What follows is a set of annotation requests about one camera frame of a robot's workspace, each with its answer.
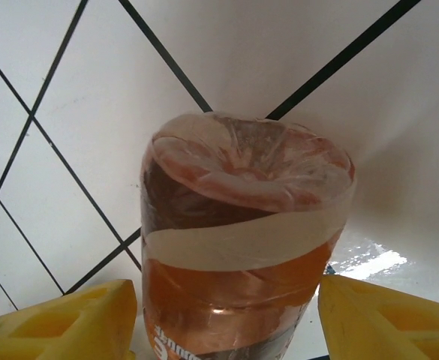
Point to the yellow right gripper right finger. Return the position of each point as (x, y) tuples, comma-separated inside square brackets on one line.
[(391, 330)]

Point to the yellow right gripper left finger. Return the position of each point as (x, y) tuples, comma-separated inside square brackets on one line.
[(54, 330)]

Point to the copper label plastic bottle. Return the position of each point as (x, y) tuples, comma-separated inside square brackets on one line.
[(241, 232)]

